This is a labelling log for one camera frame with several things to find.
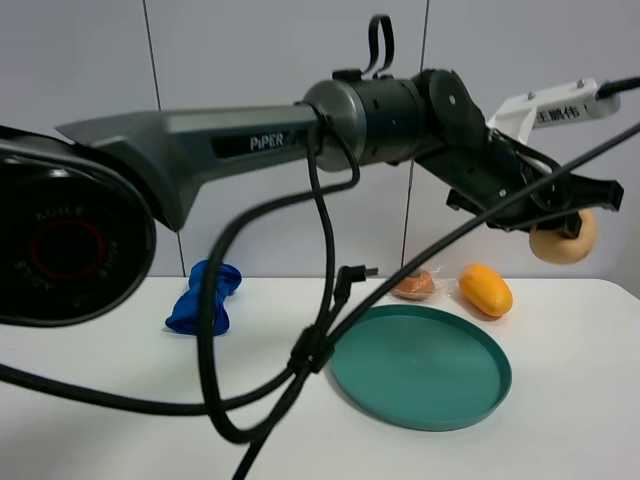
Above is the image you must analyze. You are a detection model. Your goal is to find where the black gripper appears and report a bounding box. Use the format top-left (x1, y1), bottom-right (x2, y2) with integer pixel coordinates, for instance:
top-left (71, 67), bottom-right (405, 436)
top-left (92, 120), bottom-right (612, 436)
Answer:
top-left (416, 130), bottom-right (624, 238)

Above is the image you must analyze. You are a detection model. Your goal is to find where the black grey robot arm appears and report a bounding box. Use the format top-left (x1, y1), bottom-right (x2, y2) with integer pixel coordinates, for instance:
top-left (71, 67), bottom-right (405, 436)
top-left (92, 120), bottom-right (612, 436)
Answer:
top-left (1, 70), bottom-right (624, 327)

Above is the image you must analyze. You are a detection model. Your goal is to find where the orange yellow fruit toy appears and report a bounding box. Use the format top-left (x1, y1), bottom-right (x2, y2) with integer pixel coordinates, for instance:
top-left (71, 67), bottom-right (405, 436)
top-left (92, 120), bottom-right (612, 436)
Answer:
top-left (458, 264), bottom-right (513, 318)

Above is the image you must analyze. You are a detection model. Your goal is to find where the wrapped brown bread toy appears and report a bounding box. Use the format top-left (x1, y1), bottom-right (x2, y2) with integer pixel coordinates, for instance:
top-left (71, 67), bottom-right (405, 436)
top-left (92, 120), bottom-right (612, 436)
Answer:
top-left (391, 268), bottom-right (445, 302)

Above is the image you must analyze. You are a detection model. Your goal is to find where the teal round plate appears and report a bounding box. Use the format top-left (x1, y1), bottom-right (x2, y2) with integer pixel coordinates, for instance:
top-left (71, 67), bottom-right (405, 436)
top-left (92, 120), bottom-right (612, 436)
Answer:
top-left (329, 305), bottom-right (512, 432)

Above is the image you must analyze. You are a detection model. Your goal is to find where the blue crumpled cloth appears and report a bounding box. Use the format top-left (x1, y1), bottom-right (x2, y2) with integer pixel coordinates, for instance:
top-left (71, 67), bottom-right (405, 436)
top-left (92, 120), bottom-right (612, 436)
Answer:
top-left (165, 260), bottom-right (243, 336)

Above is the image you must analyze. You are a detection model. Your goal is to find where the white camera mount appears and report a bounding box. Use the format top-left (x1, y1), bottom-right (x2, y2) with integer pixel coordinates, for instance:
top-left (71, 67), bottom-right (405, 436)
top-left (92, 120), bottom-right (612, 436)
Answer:
top-left (487, 78), bottom-right (621, 145)

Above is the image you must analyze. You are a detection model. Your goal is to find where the black thin camera cable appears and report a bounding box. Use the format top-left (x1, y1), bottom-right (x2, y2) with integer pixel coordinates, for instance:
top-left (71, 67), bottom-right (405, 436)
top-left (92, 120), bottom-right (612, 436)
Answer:
top-left (230, 74), bottom-right (640, 480)

